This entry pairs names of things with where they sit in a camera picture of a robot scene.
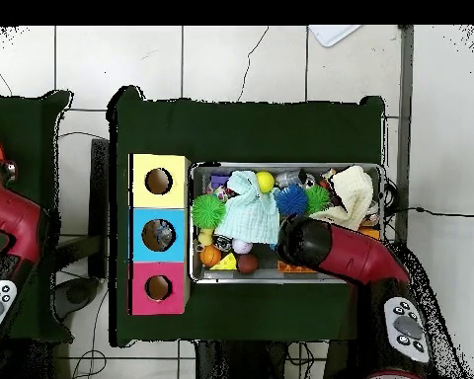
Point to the yellow cheese wedge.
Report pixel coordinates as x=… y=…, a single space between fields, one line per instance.
x=225 y=263

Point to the clear plastic packet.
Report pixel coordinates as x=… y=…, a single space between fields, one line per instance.
x=166 y=233

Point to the black upright panel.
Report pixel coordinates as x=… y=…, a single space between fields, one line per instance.
x=99 y=197

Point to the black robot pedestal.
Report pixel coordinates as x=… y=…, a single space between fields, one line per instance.
x=241 y=363

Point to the shallow clear mesh bin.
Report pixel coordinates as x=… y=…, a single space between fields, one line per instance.
x=260 y=256

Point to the cream ribbed cloth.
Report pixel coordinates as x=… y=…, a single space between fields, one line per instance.
x=353 y=197

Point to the mint ribbed cloth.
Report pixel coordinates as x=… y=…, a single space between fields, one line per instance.
x=249 y=217

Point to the small orange basketball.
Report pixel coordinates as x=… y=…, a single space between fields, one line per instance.
x=210 y=256

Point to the white tray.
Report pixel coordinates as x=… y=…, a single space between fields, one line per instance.
x=331 y=33

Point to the blue spiky toy with face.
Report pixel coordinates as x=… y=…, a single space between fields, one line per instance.
x=291 y=200

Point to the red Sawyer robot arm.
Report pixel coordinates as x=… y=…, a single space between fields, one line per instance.
x=351 y=256
x=15 y=217

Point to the long orange block with holes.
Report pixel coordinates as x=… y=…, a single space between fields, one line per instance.
x=294 y=268

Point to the small brown football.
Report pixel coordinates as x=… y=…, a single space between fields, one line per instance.
x=247 y=263

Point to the plain yellow ball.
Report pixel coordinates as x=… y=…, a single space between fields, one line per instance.
x=265 y=181

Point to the wooden box with three holes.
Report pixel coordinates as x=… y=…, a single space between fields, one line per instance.
x=173 y=272

